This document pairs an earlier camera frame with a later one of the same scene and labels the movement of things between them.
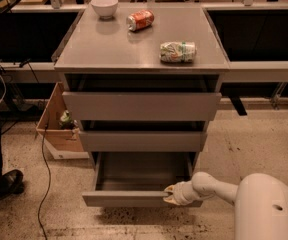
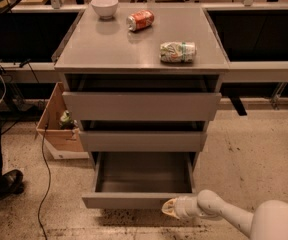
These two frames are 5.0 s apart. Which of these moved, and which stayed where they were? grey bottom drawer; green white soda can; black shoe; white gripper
Moved: white gripper
Stayed: green white soda can; black shoe; grey bottom drawer
